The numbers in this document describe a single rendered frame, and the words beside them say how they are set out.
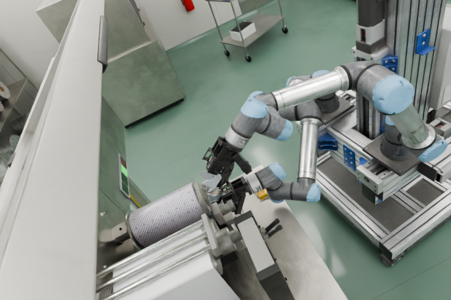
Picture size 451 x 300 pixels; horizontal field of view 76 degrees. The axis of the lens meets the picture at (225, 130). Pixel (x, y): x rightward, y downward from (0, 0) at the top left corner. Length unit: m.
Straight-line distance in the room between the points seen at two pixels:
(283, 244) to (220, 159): 0.51
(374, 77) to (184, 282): 0.83
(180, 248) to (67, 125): 0.59
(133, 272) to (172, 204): 0.31
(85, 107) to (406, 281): 2.11
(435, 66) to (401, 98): 0.74
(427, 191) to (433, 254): 0.37
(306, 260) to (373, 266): 1.01
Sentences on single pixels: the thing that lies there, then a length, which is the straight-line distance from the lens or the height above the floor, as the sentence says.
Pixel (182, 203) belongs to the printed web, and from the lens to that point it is 1.01.
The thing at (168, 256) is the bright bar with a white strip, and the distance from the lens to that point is 0.75.
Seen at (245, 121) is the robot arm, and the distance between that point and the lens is 0.87.
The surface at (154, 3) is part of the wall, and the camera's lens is 5.33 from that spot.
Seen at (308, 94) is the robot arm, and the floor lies 1.39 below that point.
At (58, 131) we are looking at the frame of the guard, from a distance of 0.17.
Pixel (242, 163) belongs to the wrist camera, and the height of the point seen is 1.34.
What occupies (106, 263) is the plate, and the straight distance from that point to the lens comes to 1.03.
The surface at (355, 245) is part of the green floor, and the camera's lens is 2.26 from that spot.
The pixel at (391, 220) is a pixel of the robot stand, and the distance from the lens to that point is 2.12.
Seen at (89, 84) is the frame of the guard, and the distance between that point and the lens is 0.23.
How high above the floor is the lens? 2.05
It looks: 40 degrees down
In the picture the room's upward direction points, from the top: 24 degrees counter-clockwise
